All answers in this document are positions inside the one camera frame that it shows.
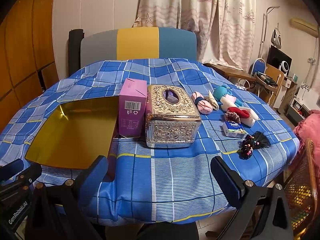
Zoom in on black beaded hair ties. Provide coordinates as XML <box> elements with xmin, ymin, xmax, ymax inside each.
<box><xmin>239</xmin><ymin>130</ymin><xmax>272</xmax><ymax>160</ymax></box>

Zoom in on blue tissue packet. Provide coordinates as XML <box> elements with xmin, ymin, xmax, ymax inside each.
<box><xmin>222</xmin><ymin>121</ymin><xmax>247</xmax><ymax>138</ymax></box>

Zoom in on brown hair scrunchie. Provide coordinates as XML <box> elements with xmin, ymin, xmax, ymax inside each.
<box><xmin>224</xmin><ymin>111</ymin><xmax>241</xmax><ymax>124</ymax></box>

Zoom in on yellow open storage box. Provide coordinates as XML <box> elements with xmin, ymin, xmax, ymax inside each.
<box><xmin>25</xmin><ymin>96</ymin><xmax>119</xmax><ymax>170</ymax></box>

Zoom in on rattan chair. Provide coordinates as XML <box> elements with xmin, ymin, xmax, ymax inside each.
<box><xmin>284</xmin><ymin>139</ymin><xmax>319</xmax><ymax>239</ymax></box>

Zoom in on red fuzzy sock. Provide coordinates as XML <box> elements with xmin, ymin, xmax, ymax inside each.
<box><xmin>227</xmin><ymin>107</ymin><xmax>250</xmax><ymax>119</ymax></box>

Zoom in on cream folded sock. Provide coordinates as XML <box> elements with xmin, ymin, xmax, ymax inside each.
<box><xmin>208</xmin><ymin>91</ymin><xmax>219</xmax><ymax>111</ymax></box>

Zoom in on pink sock roll blue band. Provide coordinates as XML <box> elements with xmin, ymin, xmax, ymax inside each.
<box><xmin>191</xmin><ymin>92</ymin><xmax>213</xmax><ymax>115</ymax></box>

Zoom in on white rolled towel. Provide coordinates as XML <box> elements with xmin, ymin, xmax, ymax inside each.
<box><xmin>220</xmin><ymin>95</ymin><xmax>259</xmax><ymax>127</ymax></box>

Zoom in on ornate silver tissue box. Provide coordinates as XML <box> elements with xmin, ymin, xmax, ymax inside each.
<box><xmin>145</xmin><ymin>85</ymin><xmax>201</xmax><ymax>148</ymax></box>

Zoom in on teal plush toy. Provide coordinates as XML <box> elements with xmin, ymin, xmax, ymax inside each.
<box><xmin>213</xmin><ymin>85</ymin><xmax>242</xmax><ymax>107</ymax></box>

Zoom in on pink blanket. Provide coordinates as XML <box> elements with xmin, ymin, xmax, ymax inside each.
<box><xmin>293</xmin><ymin>110</ymin><xmax>320</xmax><ymax>166</ymax></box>

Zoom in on pink cardboard box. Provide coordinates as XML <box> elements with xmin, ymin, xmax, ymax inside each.
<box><xmin>118</xmin><ymin>78</ymin><xmax>147</xmax><ymax>138</ymax></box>

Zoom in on grey storage shelf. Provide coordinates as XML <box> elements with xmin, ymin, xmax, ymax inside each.
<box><xmin>286</xmin><ymin>96</ymin><xmax>310</xmax><ymax>126</ymax></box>

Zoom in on wooden cabinet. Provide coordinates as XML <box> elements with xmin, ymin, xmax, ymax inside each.
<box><xmin>1</xmin><ymin>0</ymin><xmax>59</xmax><ymax>129</ymax></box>

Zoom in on wooden side table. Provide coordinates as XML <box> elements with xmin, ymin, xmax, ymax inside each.
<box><xmin>203</xmin><ymin>63</ymin><xmax>256</xmax><ymax>82</ymax></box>

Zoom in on blue folding chair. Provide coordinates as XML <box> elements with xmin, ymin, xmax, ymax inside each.
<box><xmin>251</xmin><ymin>58</ymin><xmax>266</xmax><ymax>75</ymax></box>

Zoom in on white small fan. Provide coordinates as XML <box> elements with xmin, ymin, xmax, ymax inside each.
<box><xmin>279</xmin><ymin>61</ymin><xmax>290</xmax><ymax>75</ymax></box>

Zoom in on black monitor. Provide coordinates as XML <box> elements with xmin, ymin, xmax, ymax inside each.
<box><xmin>266</xmin><ymin>45</ymin><xmax>292</xmax><ymax>69</ymax></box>

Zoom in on grey yellow blue chair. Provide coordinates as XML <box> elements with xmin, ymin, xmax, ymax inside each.
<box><xmin>80</xmin><ymin>27</ymin><xmax>197</xmax><ymax>68</ymax></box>

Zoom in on garment steamer stand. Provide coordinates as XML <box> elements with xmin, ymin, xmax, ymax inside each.
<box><xmin>258</xmin><ymin>5</ymin><xmax>283</xmax><ymax>55</ymax></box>

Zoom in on sailboat print curtain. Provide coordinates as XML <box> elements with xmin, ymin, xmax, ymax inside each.
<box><xmin>134</xmin><ymin>0</ymin><xmax>256</xmax><ymax>71</ymax></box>

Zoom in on wall air conditioner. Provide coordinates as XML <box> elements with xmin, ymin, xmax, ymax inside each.
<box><xmin>290</xmin><ymin>17</ymin><xmax>319</xmax><ymax>38</ymax></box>

